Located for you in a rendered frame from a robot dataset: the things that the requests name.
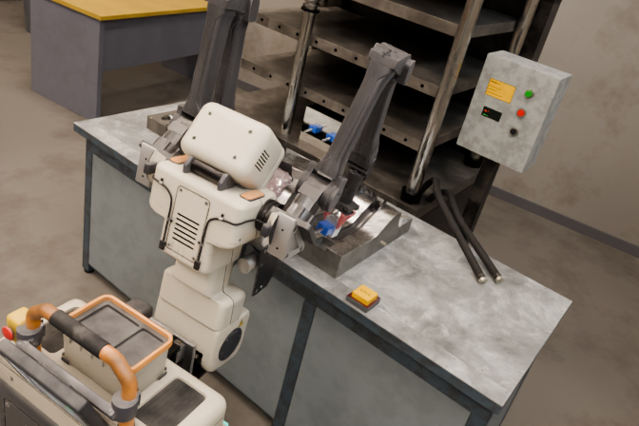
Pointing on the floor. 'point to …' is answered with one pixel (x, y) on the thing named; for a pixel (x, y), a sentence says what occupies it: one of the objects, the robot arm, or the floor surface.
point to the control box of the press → (509, 119)
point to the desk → (109, 35)
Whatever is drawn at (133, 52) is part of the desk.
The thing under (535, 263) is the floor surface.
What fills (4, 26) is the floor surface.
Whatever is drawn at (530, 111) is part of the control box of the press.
